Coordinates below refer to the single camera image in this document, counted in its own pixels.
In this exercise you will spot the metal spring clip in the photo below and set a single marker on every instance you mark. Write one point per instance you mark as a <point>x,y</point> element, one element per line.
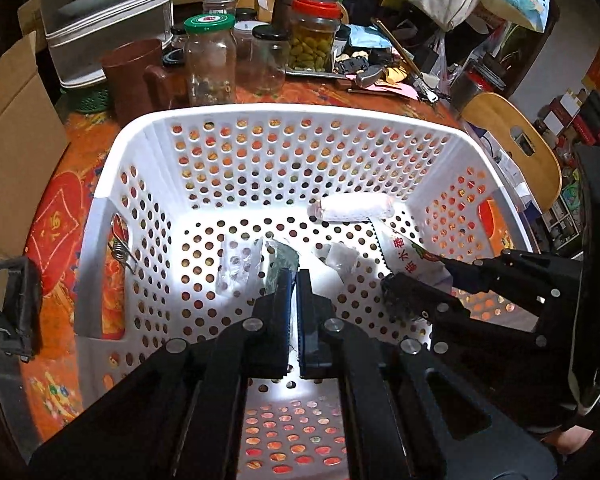
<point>122,255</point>

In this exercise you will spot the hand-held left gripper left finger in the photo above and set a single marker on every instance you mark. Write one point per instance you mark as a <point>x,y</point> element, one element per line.
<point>280,320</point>

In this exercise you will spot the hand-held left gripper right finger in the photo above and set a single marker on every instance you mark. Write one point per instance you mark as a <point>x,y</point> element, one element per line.
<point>307,330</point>

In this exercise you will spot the white bundle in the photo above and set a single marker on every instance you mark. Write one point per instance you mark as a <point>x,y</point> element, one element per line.
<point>352,208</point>

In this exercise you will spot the light blue packet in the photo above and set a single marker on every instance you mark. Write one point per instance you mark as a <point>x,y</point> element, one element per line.
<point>365,36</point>

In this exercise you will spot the small white knotted bag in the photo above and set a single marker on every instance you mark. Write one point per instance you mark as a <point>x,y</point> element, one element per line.
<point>342,260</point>

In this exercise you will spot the wooden chair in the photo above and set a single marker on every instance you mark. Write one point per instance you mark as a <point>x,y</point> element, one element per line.
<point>500,120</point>

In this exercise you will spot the white perforated plastic basket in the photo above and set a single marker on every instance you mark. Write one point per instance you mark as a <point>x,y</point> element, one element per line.
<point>145,170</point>

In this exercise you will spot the cartoon printed packet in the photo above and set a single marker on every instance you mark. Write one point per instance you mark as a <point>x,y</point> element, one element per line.
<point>405,255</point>

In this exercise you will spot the stacked grey drawer container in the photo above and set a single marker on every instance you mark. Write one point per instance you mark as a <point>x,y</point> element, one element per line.
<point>105,35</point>

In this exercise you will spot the small green basket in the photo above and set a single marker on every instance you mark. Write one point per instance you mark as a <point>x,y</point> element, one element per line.
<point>90,101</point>

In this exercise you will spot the glass jar black lid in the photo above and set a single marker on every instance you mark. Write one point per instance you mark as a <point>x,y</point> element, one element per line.
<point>269,65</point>

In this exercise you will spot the green packet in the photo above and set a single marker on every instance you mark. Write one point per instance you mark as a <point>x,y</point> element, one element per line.
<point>282,257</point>

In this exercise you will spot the glass jar green lid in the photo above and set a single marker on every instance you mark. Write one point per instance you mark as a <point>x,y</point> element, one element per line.
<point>210,70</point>

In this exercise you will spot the person's right hand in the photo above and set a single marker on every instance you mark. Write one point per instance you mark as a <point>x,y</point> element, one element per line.
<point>574,440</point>

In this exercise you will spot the black clamp mount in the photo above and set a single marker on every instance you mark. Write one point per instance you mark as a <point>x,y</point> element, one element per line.
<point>12,310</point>

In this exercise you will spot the open cardboard box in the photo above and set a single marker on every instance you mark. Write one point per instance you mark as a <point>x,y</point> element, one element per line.
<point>15,150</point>

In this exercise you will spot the clear plastic bag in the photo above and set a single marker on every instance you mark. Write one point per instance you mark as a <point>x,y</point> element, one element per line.
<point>237,270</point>

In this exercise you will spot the shelf of boxes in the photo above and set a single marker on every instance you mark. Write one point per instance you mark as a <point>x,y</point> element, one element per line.
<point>587,120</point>

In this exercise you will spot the glass jar silver lid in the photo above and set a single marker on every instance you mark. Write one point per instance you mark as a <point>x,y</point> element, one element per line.
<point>220,4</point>

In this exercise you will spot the brown plastic mug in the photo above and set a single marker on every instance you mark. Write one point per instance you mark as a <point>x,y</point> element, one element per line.
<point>130,80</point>

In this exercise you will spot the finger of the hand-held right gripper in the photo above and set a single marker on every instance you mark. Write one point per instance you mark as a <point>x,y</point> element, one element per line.
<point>415,297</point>
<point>472,275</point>

